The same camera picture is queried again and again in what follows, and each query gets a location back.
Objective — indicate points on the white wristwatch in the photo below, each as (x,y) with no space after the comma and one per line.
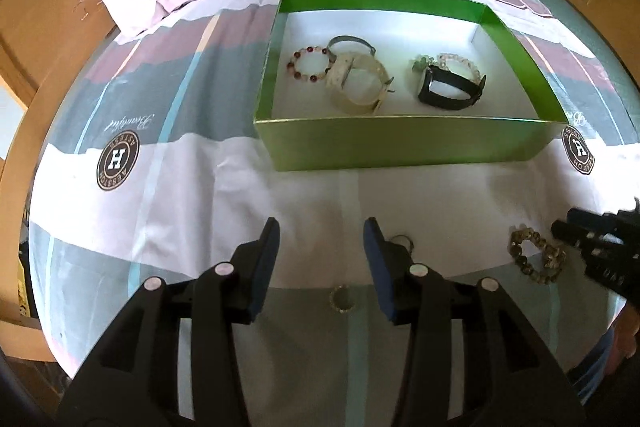
(340,74)

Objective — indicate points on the green cardboard box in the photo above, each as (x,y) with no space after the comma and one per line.
(400,147)

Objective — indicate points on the person's right forearm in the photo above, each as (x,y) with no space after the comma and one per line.
(627,337)

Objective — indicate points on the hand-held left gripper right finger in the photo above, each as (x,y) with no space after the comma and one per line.
(380,267)

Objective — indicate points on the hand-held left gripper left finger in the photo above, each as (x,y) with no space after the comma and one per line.
(262,267)

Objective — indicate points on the wooden bed headboard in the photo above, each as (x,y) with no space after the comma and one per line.
(45,17)

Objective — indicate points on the person's blue clothing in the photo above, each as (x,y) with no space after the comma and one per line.
(595,367)

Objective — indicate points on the green stone charm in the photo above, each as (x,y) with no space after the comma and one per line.
(422,63)

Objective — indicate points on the silver bangle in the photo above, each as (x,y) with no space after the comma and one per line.
(350,38)

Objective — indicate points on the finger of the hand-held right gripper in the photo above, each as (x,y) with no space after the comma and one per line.
(587,217)
(572,233)

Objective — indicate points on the black wristwatch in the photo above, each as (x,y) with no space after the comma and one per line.
(450,79)

